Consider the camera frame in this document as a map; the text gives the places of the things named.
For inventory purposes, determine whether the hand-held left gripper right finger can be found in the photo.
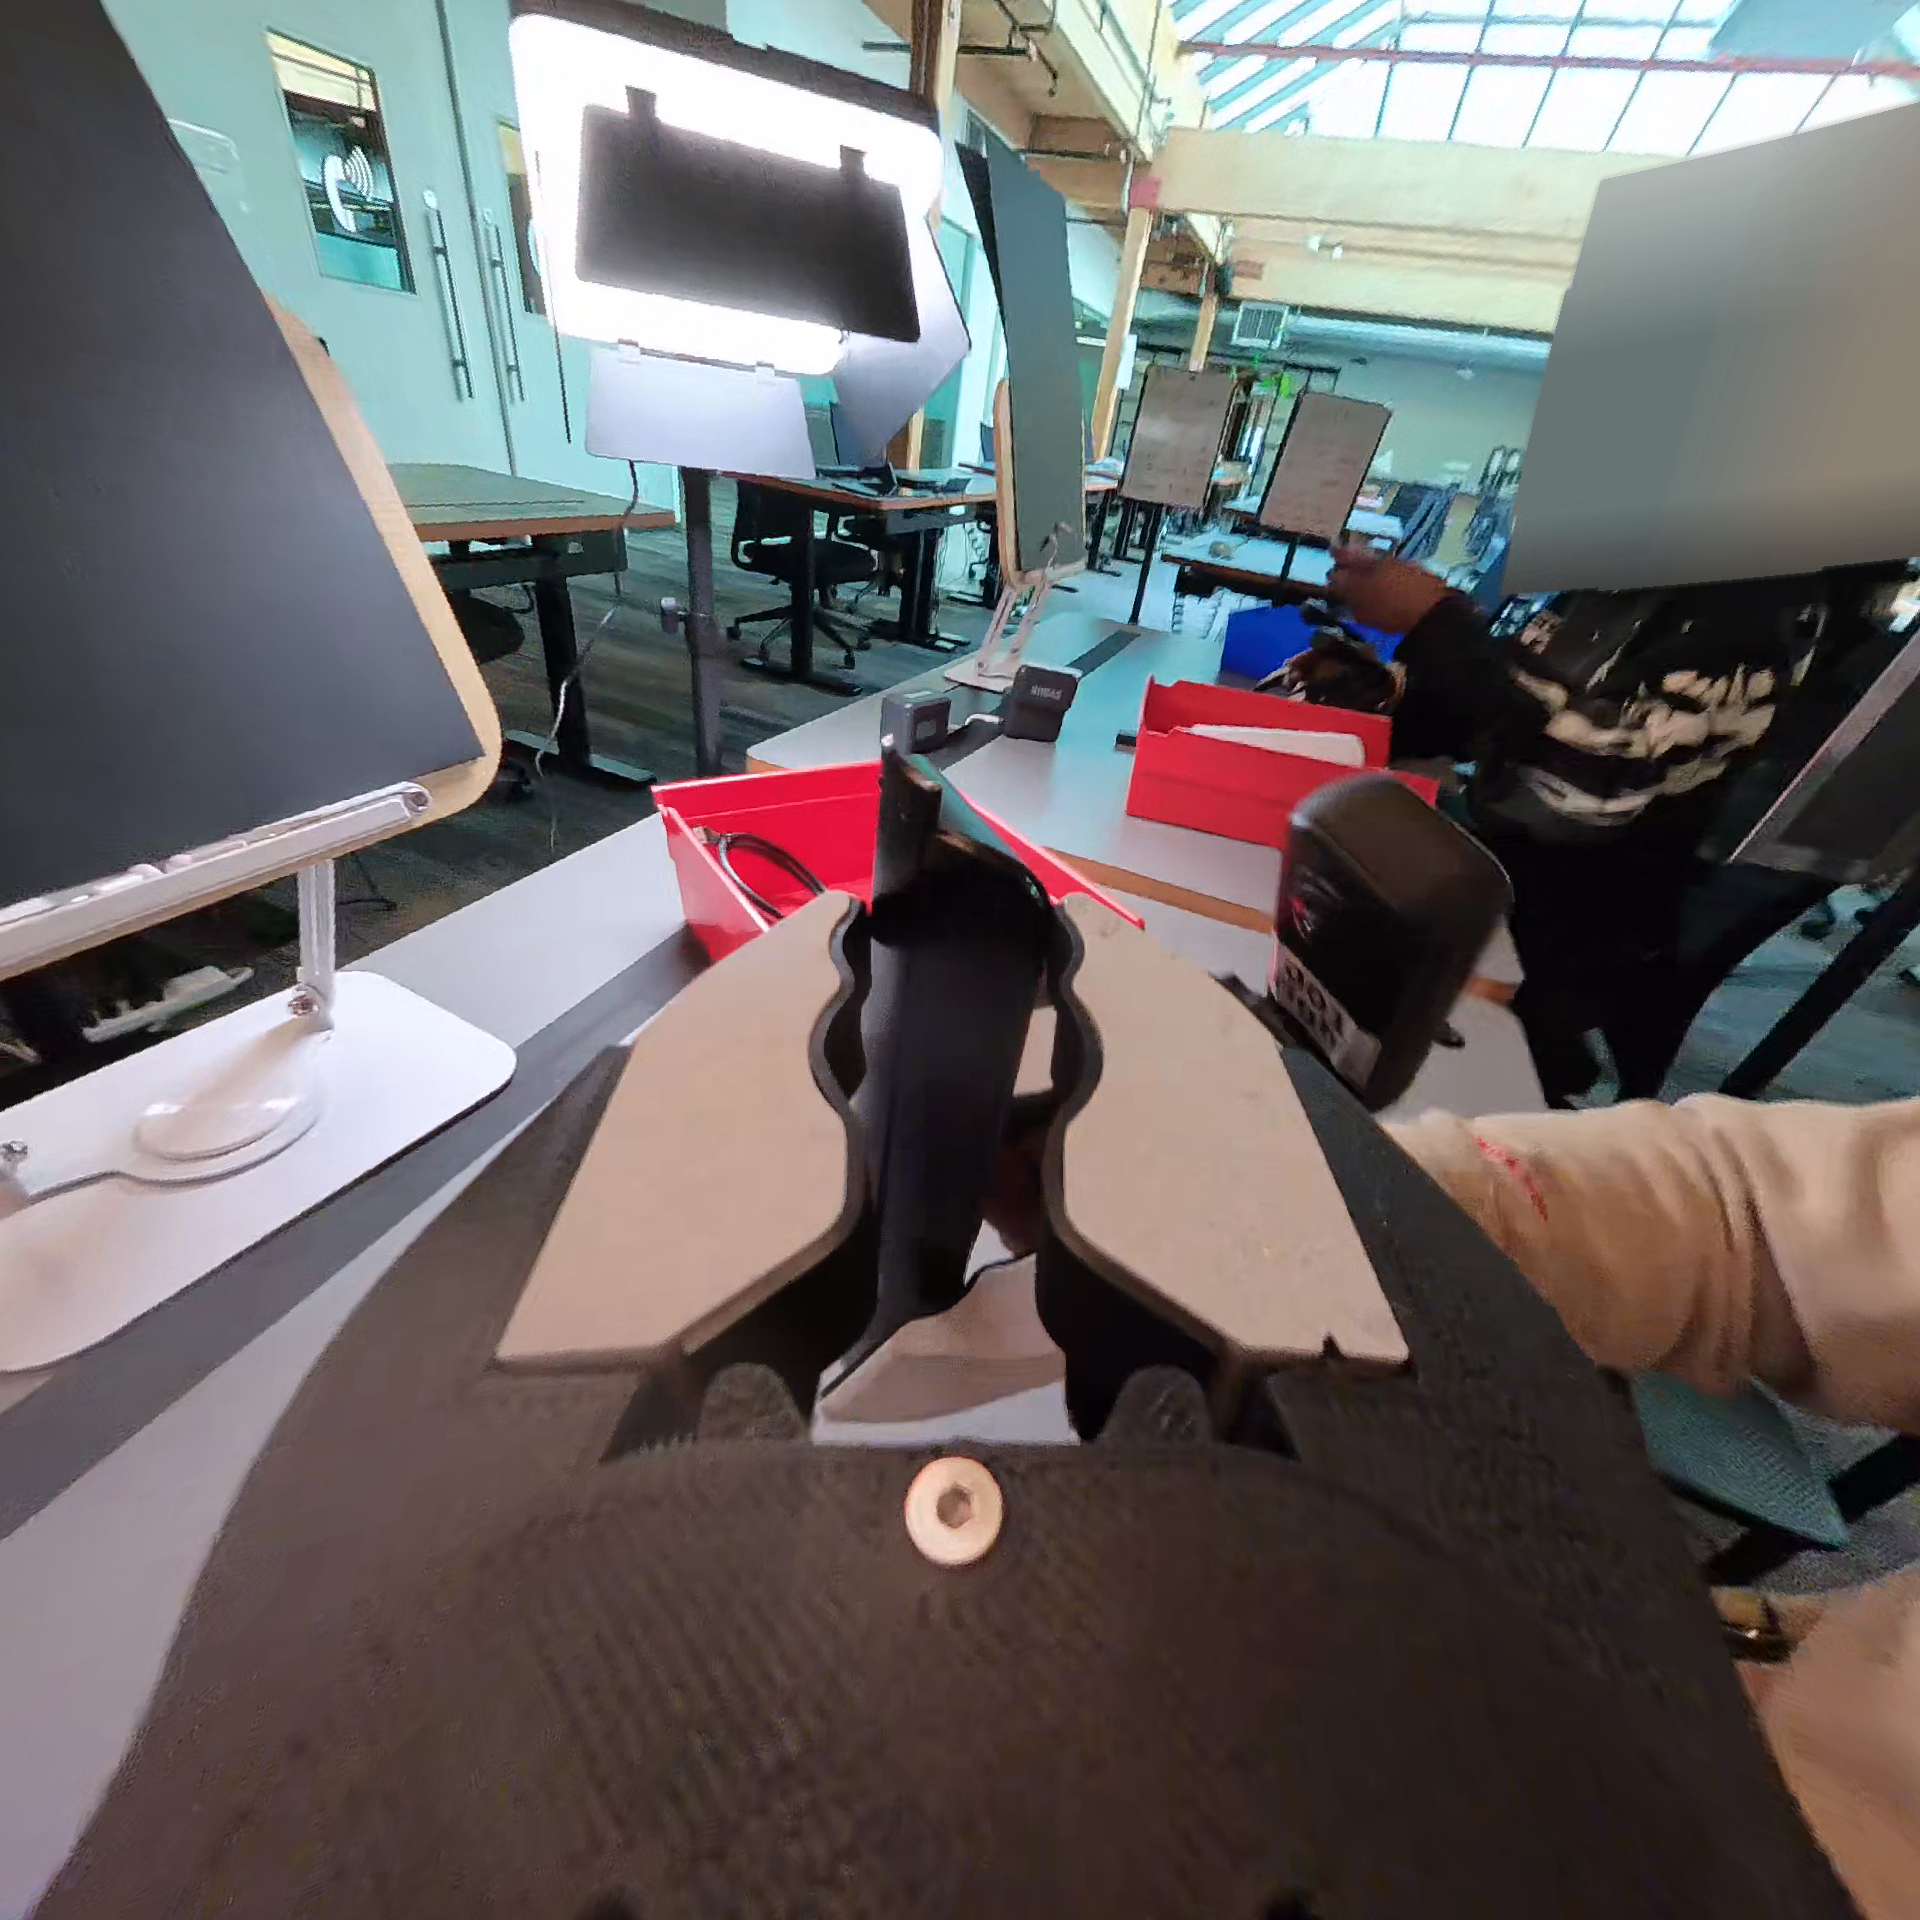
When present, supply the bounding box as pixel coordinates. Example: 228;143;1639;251
1043;893;1416;1382

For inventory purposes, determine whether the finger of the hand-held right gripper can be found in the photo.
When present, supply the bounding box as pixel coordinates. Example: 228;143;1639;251
823;1302;1070;1444

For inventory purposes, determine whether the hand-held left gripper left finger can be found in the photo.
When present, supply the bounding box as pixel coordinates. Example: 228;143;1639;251
497;893;876;1376

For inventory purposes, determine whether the red storage bin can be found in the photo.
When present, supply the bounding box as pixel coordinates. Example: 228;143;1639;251
651;757;1146;965
1122;676;1443;853

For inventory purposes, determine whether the black network cable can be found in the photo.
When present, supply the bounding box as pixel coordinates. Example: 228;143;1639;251
702;827;830;928

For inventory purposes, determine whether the blue storage bin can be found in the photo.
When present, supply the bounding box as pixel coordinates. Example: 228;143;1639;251
1219;604;1409;688

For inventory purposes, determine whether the white metal stand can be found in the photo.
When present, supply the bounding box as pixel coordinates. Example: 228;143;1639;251
0;779;521;1376
942;562;1100;694

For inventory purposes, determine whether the flipchart board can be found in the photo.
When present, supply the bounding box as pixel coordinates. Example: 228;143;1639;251
1119;363;1242;515
1256;386;1396;544

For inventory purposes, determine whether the black tripod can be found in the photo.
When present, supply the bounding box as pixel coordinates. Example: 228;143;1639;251
1715;877;1920;1103

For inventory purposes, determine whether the black light stand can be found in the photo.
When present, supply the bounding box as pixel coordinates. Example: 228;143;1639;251
656;463;732;781

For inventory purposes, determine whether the teal office chair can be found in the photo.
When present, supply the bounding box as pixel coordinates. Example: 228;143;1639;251
1632;1368;1856;1550

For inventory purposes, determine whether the black office chair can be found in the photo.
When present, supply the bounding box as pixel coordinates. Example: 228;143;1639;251
729;487;883;671

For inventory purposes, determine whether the person's beige hoodie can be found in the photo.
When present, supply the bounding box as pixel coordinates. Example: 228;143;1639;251
1740;1568;1920;1920

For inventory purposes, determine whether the studio light panel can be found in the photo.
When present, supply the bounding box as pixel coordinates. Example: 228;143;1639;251
507;0;977;471

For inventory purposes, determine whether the framed logo sign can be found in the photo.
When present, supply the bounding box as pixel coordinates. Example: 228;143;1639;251
271;30;416;298

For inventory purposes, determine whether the dark screen black frame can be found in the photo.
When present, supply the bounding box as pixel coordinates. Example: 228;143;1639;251
1727;621;1920;886

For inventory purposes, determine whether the black screen wooden frame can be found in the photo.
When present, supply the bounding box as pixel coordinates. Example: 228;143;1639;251
0;0;507;916
983;127;1098;584

